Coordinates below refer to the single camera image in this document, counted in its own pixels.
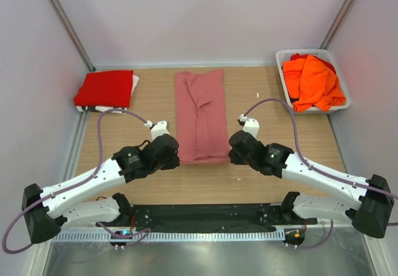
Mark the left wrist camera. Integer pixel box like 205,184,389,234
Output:
144,120,170,140

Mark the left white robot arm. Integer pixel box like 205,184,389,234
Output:
22,134,180,244

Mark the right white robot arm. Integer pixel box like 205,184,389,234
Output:
229,131,394,239

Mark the white slotted cable duct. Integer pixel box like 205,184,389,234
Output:
54,229,285,242

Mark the folded red t shirt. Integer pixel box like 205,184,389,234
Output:
73,70,134,108

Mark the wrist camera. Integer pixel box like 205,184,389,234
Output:
238,114,260,138
144,120,170,140

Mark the white plastic basket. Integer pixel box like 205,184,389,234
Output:
275,48,350,114

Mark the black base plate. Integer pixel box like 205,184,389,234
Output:
124,203,318,235

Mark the pink t shirt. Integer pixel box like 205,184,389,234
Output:
175,69,229,165

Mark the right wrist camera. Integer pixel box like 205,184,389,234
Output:
238,114,260,138

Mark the orange t shirt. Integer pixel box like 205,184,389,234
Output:
282,55,346,113

